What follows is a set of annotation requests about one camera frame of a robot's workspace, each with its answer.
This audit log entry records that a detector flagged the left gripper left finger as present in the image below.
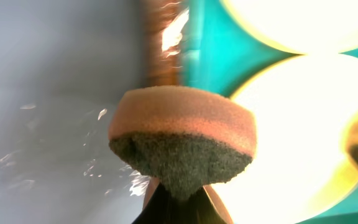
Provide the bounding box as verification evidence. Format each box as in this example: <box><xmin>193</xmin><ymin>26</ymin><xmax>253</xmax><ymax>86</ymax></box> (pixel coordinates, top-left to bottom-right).
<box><xmin>132</xmin><ymin>177</ymin><xmax>178</xmax><ymax>224</ymax></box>

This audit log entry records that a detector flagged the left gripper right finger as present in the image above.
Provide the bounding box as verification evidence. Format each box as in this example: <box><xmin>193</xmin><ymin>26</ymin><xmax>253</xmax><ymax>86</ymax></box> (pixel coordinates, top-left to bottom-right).
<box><xmin>181</xmin><ymin>185</ymin><xmax>234</xmax><ymax>224</ymax></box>

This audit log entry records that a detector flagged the yellow-green plate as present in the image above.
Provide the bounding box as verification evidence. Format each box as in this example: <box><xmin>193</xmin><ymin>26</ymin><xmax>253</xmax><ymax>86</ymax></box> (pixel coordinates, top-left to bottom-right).
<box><xmin>214</xmin><ymin>54</ymin><xmax>358</xmax><ymax>223</ymax></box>
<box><xmin>221</xmin><ymin>0</ymin><xmax>358</xmax><ymax>54</ymax></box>

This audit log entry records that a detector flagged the green and yellow sponge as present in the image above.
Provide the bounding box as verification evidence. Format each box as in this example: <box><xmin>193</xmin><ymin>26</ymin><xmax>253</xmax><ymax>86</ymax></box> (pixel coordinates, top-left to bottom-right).
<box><xmin>108</xmin><ymin>86</ymin><xmax>257</xmax><ymax>200</ymax></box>

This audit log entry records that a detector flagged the large teal serving tray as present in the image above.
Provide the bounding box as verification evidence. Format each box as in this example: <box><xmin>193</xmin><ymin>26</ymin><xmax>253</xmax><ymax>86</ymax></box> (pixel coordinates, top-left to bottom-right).
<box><xmin>185</xmin><ymin>0</ymin><xmax>358</xmax><ymax>223</ymax></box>

